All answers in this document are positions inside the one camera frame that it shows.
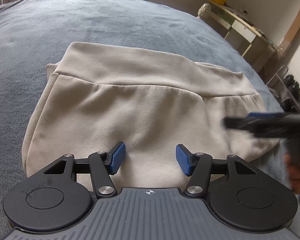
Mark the long cardboard box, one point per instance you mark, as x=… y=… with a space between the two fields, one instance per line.
x=293 y=27

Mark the beige zip jacket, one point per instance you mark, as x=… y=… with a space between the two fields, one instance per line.
x=140 y=105

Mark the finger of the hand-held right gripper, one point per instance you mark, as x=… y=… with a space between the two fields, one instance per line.
x=237 y=123
x=265 y=115

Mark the person's right hand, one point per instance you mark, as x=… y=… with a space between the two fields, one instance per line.
x=297 y=175

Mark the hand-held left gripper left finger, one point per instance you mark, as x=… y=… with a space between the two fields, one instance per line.
x=117 y=158

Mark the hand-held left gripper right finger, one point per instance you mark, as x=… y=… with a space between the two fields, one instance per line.
x=183 y=158

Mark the white metal shoe rack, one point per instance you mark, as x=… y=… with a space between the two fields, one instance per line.
x=276 y=80

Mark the white wooden desk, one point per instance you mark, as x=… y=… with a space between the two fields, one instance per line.
x=242 y=30

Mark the black shoes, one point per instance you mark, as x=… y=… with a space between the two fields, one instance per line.
x=293 y=92

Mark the grey-blue bed blanket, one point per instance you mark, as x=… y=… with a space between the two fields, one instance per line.
x=102 y=22

